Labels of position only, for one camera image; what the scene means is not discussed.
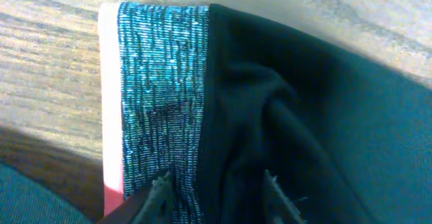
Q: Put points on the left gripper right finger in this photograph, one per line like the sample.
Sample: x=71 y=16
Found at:
x=277 y=207

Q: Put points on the folded black garment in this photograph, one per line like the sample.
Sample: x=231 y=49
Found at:
x=23 y=201

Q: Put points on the black leggings red waistband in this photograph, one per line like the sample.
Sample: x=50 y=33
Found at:
x=217 y=96

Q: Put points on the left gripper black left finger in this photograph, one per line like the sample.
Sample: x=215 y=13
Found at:
x=152 y=204

